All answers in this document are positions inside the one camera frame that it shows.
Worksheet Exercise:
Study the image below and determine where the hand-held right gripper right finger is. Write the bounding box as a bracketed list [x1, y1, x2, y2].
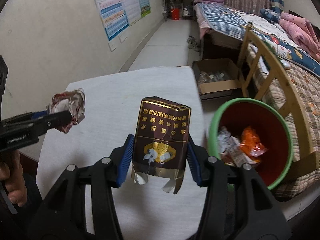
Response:
[186, 134, 292, 240]

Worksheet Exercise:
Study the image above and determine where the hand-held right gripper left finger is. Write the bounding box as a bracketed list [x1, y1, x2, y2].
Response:
[27, 134, 134, 240]

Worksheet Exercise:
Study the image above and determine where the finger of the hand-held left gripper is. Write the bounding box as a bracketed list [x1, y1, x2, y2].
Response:
[0, 110, 49, 126]
[0, 110, 72, 137]

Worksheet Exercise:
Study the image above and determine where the brown foil wrapper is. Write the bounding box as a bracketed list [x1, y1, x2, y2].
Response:
[46, 87, 86, 134]

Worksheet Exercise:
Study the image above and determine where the brown cigarette pack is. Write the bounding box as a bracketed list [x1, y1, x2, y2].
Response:
[131, 96, 192, 195]

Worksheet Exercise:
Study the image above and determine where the orange snack wrapper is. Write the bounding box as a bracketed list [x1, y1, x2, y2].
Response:
[239, 126, 269, 158]

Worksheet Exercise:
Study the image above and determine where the red bin with green rim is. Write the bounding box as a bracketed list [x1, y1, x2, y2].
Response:
[207, 98, 294, 191]

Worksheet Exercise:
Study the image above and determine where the person's left hand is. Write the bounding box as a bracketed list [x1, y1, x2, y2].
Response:
[0, 151, 28, 206]

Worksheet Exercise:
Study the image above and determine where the open cardboard box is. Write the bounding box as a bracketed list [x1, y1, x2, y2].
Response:
[192, 58, 243, 101]

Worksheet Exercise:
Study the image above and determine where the pair of grey shoes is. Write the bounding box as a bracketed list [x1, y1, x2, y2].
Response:
[187, 35, 201, 52]

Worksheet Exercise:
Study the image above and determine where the wooden chair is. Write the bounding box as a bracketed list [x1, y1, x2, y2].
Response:
[237, 24, 320, 178]

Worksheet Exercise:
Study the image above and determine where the blue plaid bed cover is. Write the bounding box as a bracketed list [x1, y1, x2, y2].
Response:
[195, 2, 253, 41]

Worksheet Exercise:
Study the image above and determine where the dark blue cartoon blanket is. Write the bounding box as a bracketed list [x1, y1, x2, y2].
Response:
[252, 27, 320, 74]

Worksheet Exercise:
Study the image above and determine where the dark blue pillow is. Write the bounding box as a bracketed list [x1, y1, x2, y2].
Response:
[259, 8, 282, 23]

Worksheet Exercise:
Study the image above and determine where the pink quilt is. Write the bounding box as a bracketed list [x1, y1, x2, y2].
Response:
[279, 12, 320, 62]

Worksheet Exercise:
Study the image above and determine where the striped pillow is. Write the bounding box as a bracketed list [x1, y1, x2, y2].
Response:
[269, 0, 285, 13]

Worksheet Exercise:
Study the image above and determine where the wooden bed frame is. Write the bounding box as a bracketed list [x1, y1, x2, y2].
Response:
[201, 29, 247, 62]

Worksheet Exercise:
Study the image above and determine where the blue row chart wall poster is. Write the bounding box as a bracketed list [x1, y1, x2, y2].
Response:
[90, 0, 131, 42]

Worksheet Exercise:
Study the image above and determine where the white chart wall poster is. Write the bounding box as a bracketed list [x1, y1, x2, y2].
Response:
[117, 0, 141, 26]

